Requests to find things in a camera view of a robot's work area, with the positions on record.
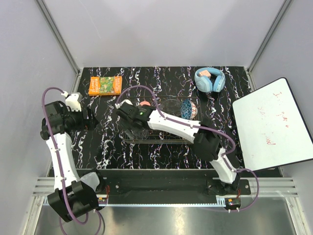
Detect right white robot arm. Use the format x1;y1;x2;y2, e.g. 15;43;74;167
115;100;240;194

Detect white whiteboard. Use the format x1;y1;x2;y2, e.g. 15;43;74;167
232;78;313;171

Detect pink cube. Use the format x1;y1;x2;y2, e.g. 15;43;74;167
199;70;211;78

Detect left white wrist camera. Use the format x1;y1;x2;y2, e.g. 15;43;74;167
62;91;82;112

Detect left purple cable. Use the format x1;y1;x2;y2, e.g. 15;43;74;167
41;87;106;235

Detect clear glass bowl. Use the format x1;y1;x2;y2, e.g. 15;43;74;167
159;99;181;117

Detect clear drinking glass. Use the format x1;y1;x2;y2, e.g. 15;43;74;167
131;129;149;140

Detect orange book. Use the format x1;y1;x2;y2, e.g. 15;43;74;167
88;76;122;96

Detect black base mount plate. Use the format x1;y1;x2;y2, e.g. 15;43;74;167
48;167;252;196

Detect light blue headphones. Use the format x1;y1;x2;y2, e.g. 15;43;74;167
194;67;225;93

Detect wire dish rack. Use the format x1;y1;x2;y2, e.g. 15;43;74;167
115;99;201;143

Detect small pink cup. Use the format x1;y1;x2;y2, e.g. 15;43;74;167
139;101;151;106

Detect blue triangle pattern bowl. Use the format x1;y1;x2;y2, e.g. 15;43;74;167
180;99;198;120

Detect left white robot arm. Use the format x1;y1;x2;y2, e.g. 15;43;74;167
40;101;106;222

